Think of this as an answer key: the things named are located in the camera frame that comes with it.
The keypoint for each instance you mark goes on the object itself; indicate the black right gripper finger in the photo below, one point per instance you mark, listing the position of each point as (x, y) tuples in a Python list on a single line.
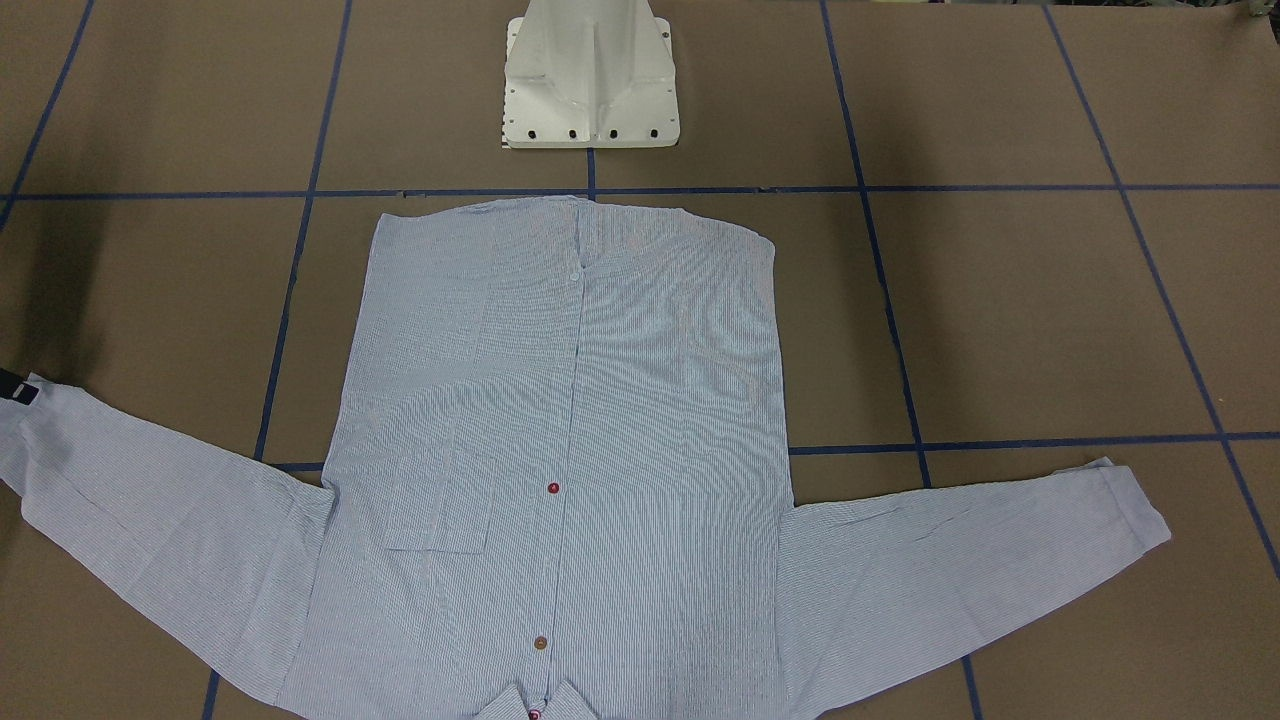
[(15, 388)]

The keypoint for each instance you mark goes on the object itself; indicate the light blue striped shirt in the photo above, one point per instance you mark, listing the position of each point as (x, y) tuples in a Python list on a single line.
[(558, 489)]

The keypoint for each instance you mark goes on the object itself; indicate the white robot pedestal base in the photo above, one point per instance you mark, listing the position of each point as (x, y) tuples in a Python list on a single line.
[(589, 75)]

